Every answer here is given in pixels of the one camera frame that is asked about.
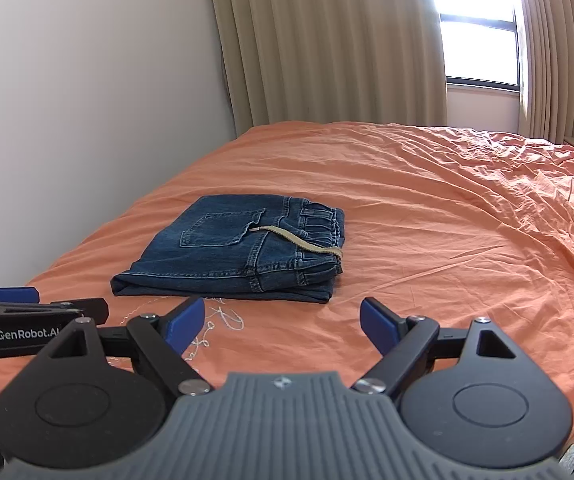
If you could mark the black framed window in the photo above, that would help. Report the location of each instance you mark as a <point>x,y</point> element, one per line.
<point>477,50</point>

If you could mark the blue denim pants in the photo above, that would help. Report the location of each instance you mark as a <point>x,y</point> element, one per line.
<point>217,250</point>

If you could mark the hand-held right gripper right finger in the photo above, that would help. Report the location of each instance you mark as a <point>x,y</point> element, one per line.
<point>374,325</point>

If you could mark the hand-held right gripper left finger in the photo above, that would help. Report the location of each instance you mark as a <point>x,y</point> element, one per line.
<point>186,324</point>

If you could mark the white loose thread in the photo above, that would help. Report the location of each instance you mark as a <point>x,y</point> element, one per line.
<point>224,317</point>

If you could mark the orange bed sheet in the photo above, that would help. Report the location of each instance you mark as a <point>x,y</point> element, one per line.
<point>417,200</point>

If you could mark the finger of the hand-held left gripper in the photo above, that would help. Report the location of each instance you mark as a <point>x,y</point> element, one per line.
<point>87,308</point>
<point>12,295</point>

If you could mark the beige pleated curtain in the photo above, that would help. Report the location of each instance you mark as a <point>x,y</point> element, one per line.
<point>327,40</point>
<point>554,50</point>

